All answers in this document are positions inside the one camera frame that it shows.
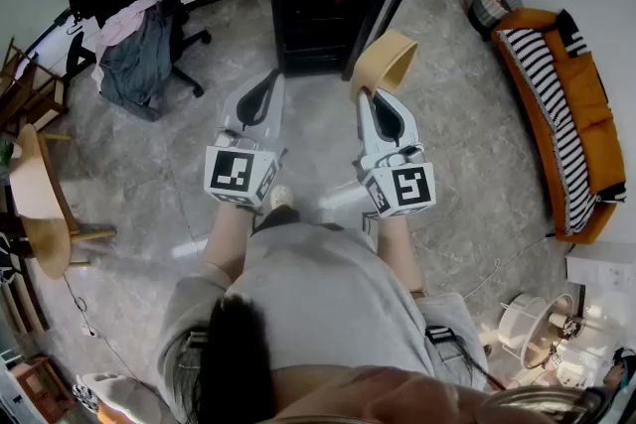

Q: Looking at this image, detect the white floor cable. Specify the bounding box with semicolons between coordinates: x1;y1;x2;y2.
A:
460;232;568;302

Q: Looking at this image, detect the black strap buckle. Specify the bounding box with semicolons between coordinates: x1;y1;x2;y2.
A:
424;324;459;346

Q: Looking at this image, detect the tan round container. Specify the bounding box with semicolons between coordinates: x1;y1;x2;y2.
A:
349;28;419;103

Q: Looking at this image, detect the person's left forearm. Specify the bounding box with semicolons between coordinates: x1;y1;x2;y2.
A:
200;202;260;287

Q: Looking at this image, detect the person's white shoe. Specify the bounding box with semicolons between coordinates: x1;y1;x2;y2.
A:
267;184;296;213

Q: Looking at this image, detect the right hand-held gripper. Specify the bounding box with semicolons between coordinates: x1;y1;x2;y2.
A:
352;88;438;220

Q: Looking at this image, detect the round wooden table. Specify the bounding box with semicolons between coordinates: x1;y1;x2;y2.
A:
9;122;118;281

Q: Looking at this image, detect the orange sofa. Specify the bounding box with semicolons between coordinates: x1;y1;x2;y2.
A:
490;7;628;247

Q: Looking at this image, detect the person's grey shirt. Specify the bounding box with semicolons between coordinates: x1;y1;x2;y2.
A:
155;220;492;416

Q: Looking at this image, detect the black white striped blanket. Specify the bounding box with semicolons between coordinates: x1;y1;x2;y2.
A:
496;28;628;236

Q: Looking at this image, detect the black striped pillow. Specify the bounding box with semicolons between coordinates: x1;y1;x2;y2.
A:
555;8;589;60

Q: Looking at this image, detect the wooden chair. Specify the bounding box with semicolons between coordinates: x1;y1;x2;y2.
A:
0;36;70;136

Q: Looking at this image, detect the pink garment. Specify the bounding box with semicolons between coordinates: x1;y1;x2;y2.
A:
90;0;164;83

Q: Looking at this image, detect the person's right forearm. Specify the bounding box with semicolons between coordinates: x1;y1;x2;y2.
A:
373;212;429;300

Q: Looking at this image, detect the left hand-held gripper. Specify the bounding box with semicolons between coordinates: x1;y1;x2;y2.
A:
203;70;289;208

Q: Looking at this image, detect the black office chair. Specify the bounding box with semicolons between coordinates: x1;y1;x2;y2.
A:
63;0;214;99

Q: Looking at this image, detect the grey garment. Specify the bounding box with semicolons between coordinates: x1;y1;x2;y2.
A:
97;4;175;123

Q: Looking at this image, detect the white side cabinet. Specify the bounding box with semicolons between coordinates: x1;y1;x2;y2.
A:
564;240;636;297

